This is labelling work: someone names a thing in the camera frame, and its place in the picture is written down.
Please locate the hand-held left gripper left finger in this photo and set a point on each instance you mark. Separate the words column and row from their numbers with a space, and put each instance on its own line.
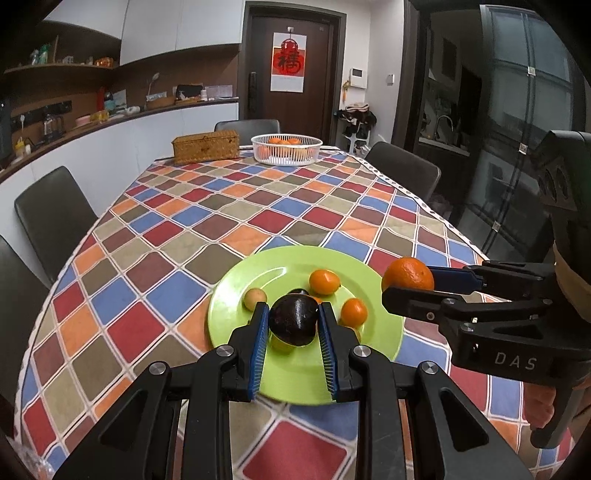
column 261, row 350

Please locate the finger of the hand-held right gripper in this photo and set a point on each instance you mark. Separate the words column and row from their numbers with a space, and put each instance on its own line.
column 455, row 278
column 415, row 304

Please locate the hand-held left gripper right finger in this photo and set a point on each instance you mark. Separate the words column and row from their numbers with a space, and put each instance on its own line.
column 328, row 355

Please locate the green tomato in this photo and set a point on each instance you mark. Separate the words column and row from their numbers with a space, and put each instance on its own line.
column 280, row 345

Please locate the large orange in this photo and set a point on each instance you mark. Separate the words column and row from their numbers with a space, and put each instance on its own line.
column 408, row 274

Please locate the green plate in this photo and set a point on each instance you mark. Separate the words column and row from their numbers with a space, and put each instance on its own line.
column 295, row 381

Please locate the small orange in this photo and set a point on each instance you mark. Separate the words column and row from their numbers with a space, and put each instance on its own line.
column 324, row 281
column 354, row 311

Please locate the person's right hand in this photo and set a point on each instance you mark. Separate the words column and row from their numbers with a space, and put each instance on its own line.
column 538, row 406

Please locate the pale green round fruit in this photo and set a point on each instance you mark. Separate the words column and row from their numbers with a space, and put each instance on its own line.
column 255, row 299

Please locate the dark leather chair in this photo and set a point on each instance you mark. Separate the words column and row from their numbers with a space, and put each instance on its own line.
column 53, row 217
column 247, row 127
column 406, row 168
column 18, row 314

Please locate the checkered tablecloth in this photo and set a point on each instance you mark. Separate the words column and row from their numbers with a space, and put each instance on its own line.
column 184, row 249

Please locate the kitchen faucet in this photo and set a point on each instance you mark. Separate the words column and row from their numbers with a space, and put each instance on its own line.
column 443, row 124

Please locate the glass sliding door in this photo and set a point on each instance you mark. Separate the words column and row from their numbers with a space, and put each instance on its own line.
column 517, row 115

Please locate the white plastic basket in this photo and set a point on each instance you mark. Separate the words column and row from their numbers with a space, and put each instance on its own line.
column 286, row 158

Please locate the wicker box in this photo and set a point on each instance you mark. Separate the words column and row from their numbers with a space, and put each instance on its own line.
column 205, row 146

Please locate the white counter cabinet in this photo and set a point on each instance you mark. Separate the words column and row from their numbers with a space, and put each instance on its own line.
column 138, row 134

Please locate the clear plastic bag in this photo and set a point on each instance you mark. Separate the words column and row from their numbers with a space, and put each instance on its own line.
column 30, row 464

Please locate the dark wooden door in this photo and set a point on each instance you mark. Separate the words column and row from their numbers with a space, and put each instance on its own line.
column 318, row 55

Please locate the woven tray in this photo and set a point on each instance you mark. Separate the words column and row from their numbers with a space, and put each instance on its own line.
column 160, row 100

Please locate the black bag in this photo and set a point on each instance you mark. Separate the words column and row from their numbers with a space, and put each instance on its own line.
column 189, row 91

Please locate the white desk lamp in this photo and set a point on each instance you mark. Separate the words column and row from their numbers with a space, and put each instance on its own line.
column 152, row 83

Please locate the glass kettle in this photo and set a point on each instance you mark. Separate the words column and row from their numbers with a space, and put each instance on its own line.
column 51, row 124

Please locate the yellow bottle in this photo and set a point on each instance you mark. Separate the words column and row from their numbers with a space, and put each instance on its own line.
column 19, row 147

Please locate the white wall intercom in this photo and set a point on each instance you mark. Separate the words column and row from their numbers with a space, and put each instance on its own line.
column 358, row 78

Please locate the red and white wall calendar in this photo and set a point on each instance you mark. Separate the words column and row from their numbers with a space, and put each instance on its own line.
column 288, row 62

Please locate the white wall cabinet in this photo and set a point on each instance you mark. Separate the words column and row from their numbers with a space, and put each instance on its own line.
column 175, row 23

